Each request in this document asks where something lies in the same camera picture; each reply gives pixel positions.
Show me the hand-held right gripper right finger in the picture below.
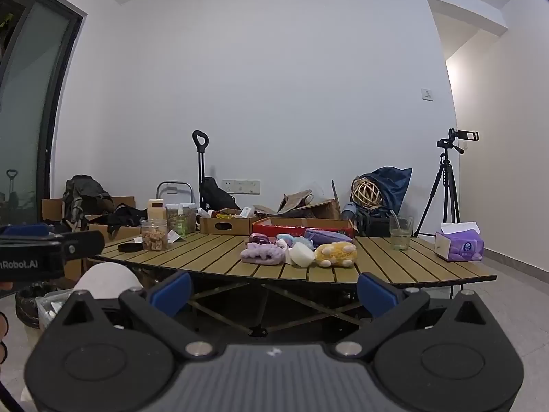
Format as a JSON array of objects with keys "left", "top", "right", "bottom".
[{"left": 334, "top": 271, "right": 492, "bottom": 358}]

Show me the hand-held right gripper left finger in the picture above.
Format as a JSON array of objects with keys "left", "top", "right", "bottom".
[{"left": 57, "top": 271, "right": 215, "bottom": 358}]

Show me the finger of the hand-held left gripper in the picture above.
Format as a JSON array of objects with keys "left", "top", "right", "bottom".
[
  {"left": 0, "top": 222, "right": 57, "bottom": 242},
  {"left": 48, "top": 230, "right": 105, "bottom": 261}
]

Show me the yellow plush toy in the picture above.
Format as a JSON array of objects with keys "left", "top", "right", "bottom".
[{"left": 315, "top": 241, "right": 358, "bottom": 267}]

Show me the purple fabric pouch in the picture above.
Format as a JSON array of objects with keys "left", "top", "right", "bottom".
[{"left": 304, "top": 229, "right": 353, "bottom": 248}]

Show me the white foam roll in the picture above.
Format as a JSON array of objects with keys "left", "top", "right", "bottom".
[{"left": 286, "top": 242, "right": 316, "bottom": 267}]

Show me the purple fluffy headband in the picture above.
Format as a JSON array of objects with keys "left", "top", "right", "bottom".
[{"left": 239, "top": 242, "right": 286, "bottom": 265}]

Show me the orange rimmed cardboard box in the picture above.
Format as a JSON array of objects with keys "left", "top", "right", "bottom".
[{"left": 252, "top": 217, "right": 356, "bottom": 239}]

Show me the person's left hand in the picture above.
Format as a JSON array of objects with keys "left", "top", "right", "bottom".
[{"left": 0, "top": 311, "right": 9, "bottom": 365}]

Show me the cardboard box under backpack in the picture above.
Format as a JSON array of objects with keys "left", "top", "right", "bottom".
[{"left": 42, "top": 197, "right": 142, "bottom": 279}]

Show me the black lined trash bin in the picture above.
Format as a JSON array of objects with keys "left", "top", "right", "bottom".
[{"left": 15, "top": 281, "right": 58, "bottom": 332}]

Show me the grey black backpack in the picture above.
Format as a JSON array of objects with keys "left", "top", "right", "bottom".
[{"left": 62, "top": 175, "right": 116, "bottom": 229}]

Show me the white rounded object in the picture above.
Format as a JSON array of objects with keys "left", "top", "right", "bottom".
[{"left": 73, "top": 264, "right": 144, "bottom": 300}]

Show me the black crumpled cloth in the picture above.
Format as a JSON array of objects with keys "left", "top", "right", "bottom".
[{"left": 106, "top": 205, "right": 149, "bottom": 238}]

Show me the clear jar of brown snacks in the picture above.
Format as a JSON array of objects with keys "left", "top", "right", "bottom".
[{"left": 141, "top": 219, "right": 169, "bottom": 252}]

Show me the glass cup with straw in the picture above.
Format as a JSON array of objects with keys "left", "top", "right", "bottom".
[{"left": 389, "top": 211, "right": 415, "bottom": 252}]

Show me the clear jar with white clip lid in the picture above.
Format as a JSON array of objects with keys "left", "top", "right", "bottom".
[{"left": 166, "top": 203, "right": 197, "bottom": 236}]

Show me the beige rectangular container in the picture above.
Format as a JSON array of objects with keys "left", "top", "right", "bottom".
[{"left": 147, "top": 198, "right": 167, "bottom": 221}]

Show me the purple tissue box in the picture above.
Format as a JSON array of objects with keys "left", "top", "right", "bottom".
[{"left": 434, "top": 222, "right": 485, "bottom": 262}]

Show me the woven rattan ball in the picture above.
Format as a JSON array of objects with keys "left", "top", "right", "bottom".
[{"left": 352, "top": 177, "right": 383, "bottom": 211}]

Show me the large open cardboard box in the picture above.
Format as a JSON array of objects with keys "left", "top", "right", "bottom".
[{"left": 254, "top": 179, "right": 344, "bottom": 221}]

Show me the black trolley bag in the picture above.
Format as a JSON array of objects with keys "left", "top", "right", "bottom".
[{"left": 199, "top": 177, "right": 241, "bottom": 212}]

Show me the dark blue fabric bag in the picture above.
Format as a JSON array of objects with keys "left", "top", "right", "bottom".
[{"left": 362, "top": 167, "right": 413, "bottom": 217}]

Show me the beige fuzzy mat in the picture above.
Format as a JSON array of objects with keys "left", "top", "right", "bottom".
[{"left": 278, "top": 189, "right": 316, "bottom": 213}]

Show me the glass sliding door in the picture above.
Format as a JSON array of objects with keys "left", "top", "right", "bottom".
[{"left": 0, "top": 0, "right": 84, "bottom": 226}]

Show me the black folding table frame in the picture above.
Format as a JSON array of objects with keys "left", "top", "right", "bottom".
[{"left": 129, "top": 266, "right": 466, "bottom": 337}]

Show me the brown cardboard box with handle hole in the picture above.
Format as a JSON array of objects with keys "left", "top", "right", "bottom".
[{"left": 199, "top": 209, "right": 258, "bottom": 236}]

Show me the grey metal chair frame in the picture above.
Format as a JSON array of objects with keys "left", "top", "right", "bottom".
[{"left": 155, "top": 181, "right": 193, "bottom": 209}]

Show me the black camera tripod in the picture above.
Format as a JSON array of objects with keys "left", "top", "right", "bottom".
[{"left": 414, "top": 138, "right": 465, "bottom": 238}]

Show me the white wall socket strip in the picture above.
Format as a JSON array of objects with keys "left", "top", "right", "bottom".
[{"left": 222, "top": 179, "right": 261, "bottom": 194}]

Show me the black trolley handle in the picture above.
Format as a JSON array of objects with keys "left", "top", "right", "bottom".
[{"left": 192, "top": 130, "right": 210, "bottom": 209}]

